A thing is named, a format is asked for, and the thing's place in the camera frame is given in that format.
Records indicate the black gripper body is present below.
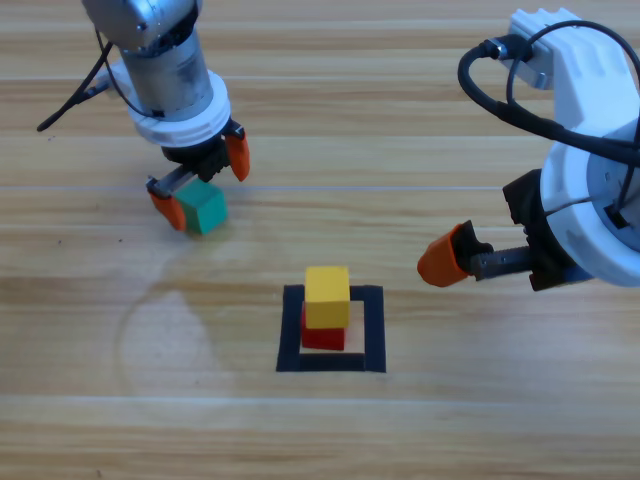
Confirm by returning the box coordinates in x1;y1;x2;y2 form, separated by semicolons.
469;168;589;292
146;121;236;199

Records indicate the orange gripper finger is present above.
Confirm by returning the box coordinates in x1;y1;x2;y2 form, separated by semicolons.
417;219;494;289
223;124;251;183
148;190;188;233

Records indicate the green wooden cube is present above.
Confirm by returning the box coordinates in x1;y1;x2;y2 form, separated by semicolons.
175;179;229;235

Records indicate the yellow wooden cube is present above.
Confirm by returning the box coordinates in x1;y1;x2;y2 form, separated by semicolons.
303;265;351;330

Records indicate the red wooden cube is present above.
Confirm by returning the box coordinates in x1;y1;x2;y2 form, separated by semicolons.
300;302;347;351

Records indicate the black tape rectangle outline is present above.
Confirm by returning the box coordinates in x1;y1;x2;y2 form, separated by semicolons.
275;283;387;374

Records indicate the white camera mount collar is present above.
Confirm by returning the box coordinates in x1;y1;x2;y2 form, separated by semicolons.
97;59;232;150
509;7;640;288

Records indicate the thin black arm wire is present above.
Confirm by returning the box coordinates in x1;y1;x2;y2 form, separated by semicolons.
504;18;640;216
94;27;151;119

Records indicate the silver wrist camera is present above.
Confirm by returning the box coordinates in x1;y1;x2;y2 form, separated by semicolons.
517;47;556;91

